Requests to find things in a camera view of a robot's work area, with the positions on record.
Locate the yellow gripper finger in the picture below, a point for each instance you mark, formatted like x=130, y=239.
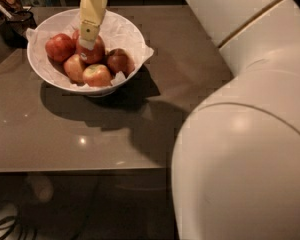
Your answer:
x=92, y=13

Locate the red apple with sticker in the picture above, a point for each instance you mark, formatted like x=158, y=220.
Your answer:
x=90, y=53

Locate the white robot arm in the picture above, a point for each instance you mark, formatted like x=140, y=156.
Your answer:
x=236, y=161

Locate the red apple far left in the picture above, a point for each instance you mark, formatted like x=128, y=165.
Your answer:
x=60, y=47

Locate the white bowl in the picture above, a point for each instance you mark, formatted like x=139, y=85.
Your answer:
x=40, y=69

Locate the red apple right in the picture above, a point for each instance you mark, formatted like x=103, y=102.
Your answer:
x=118, y=60

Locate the yellow-red apple front left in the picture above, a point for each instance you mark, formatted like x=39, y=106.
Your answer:
x=74, y=67

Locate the yellow-red apple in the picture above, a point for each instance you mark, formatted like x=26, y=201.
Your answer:
x=97, y=75
x=74, y=67

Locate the yellow-red apple front centre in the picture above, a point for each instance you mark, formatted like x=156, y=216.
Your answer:
x=97, y=75

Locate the white tissue paper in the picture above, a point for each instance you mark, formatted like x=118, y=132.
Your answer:
x=123, y=30

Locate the dark bag on chair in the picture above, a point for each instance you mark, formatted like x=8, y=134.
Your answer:
x=16, y=21

